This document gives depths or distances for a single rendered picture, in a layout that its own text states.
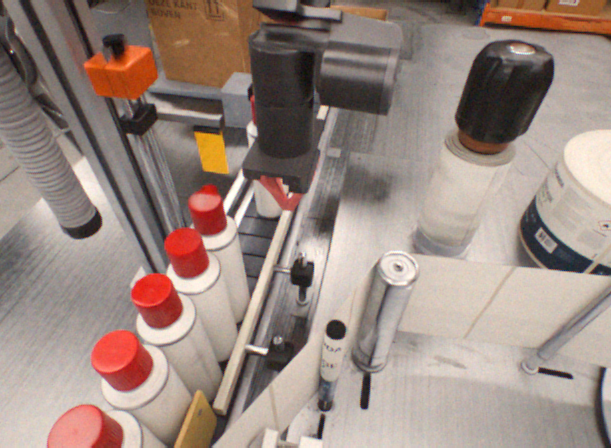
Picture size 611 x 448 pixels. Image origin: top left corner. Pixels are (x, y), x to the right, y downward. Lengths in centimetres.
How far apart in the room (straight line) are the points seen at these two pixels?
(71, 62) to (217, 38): 63
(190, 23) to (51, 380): 79
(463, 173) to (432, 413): 28
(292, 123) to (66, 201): 20
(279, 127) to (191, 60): 74
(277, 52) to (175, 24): 75
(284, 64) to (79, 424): 29
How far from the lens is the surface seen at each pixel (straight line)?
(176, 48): 109
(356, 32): 33
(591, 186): 59
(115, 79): 38
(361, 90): 32
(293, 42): 34
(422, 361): 52
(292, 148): 37
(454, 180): 51
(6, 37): 136
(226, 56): 102
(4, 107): 32
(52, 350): 66
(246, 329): 48
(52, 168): 35
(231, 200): 55
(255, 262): 58
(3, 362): 68
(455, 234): 57
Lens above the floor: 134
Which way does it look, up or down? 48 degrees down
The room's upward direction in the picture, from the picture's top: straight up
